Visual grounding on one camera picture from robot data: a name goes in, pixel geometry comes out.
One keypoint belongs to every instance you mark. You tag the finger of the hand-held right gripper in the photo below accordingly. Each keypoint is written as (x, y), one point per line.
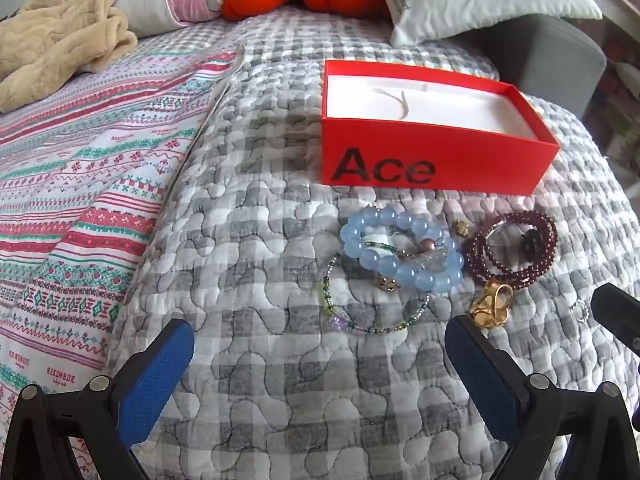
(617, 312)

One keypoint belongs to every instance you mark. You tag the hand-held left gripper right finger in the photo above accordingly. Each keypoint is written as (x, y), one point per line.
(480, 375)

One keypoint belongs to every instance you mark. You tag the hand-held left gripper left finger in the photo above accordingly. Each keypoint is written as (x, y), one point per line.
(150, 375)

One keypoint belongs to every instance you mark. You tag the black hair claw clip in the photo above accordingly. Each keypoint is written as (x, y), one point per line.
(531, 240)

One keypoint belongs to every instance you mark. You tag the pearl drop earring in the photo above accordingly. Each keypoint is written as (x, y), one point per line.
(427, 246)

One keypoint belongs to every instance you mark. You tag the red cardboard box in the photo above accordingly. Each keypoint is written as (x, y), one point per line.
(450, 160)

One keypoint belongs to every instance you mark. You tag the gray checked quilt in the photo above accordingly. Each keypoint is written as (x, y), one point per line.
(275, 360)

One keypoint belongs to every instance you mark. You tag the small gold earring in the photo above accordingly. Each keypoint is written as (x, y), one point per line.
(460, 227)

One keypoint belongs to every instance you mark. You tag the striped patterned bed sheet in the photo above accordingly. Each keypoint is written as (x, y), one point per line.
(100, 160)

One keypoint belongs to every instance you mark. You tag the gray armchair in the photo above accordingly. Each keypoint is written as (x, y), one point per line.
(550, 55)

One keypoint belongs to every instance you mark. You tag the beige plush blanket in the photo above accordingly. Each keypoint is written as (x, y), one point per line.
(50, 35)

